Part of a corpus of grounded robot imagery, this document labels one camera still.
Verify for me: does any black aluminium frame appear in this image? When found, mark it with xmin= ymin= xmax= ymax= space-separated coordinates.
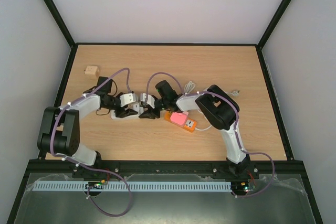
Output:
xmin=7 ymin=0 xmax=322 ymax=223

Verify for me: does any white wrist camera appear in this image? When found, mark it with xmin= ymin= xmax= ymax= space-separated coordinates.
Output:
xmin=119 ymin=92 xmax=138 ymax=107
xmin=140 ymin=93 xmax=157 ymax=109

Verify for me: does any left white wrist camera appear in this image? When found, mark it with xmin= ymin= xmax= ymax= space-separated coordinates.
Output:
xmin=119 ymin=92 xmax=138 ymax=107

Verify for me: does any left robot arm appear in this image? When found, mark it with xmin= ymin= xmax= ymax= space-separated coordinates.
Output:
xmin=37 ymin=77 xmax=140 ymax=168

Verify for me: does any orange strip white cable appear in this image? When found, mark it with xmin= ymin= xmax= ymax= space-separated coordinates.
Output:
xmin=195 ymin=88 xmax=242 ymax=132

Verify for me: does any wooden cube plug adapter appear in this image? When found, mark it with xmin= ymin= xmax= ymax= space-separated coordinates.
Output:
xmin=84 ymin=65 xmax=100 ymax=79

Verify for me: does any white power strip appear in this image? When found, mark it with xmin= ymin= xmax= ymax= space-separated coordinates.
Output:
xmin=111 ymin=109 xmax=140 ymax=121

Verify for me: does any white usb charger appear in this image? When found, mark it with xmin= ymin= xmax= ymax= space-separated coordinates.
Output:
xmin=133 ymin=103 xmax=144 ymax=115

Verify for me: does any pink plug adapter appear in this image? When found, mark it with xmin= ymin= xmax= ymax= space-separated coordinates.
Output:
xmin=170 ymin=112 xmax=188 ymax=126

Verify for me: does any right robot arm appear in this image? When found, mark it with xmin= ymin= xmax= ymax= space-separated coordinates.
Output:
xmin=140 ymin=80 xmax=250 ymax=178

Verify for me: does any white slotted cable duct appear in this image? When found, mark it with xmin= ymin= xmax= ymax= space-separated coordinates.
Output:
xmin=33 ymin=181 xmax=232 ymax=193

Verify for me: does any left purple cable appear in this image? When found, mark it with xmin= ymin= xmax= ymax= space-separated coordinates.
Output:
xmin=50 ymin=67 xmax=133 ymax=217

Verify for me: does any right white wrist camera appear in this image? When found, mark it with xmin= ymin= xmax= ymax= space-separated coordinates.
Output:
xmin=140 ymin=93 xmax=157 ymax=109

